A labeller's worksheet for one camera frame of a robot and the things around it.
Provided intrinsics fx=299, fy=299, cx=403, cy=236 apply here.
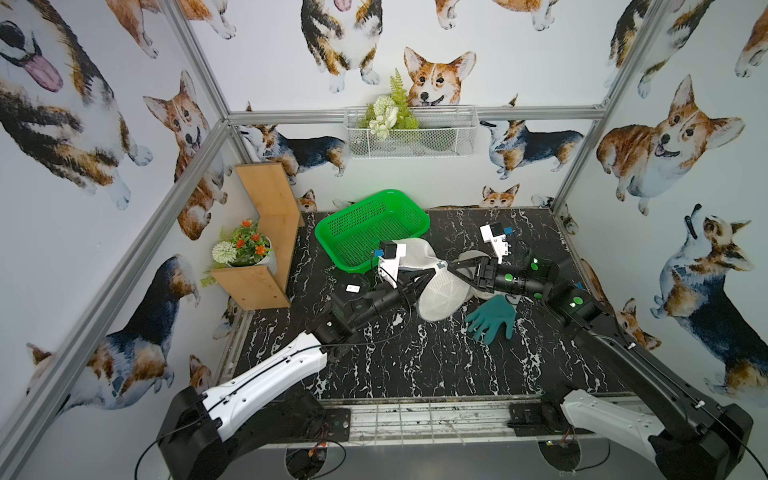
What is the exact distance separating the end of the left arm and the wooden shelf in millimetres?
390

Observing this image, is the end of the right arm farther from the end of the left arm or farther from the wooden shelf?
the wooden shelf

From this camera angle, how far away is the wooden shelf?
2.74 feet

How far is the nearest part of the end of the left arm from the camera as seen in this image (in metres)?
0.52
